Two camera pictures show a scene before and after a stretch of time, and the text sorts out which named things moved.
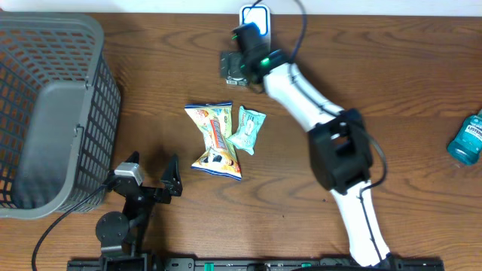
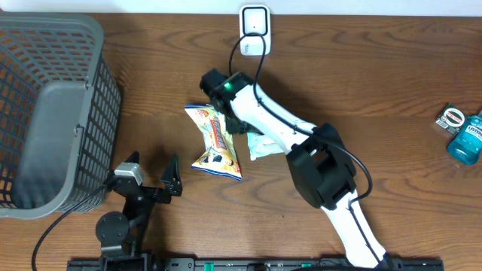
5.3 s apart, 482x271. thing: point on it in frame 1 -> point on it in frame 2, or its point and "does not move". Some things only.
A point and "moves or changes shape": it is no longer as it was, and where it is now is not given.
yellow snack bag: x=219 y=155 does not move
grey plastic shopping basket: x=60 y=113 does not move
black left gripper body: x=135 y=207 does not move
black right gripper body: x=242 y=62 -> x=238 y=125
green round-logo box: x=239 y=81 moves or changes shape
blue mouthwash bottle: x=467 y=146 does not move
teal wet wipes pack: x=249 y=123 moves or changes shape
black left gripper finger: x=134 y=157 does not move
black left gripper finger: x=172 y=177 does not move
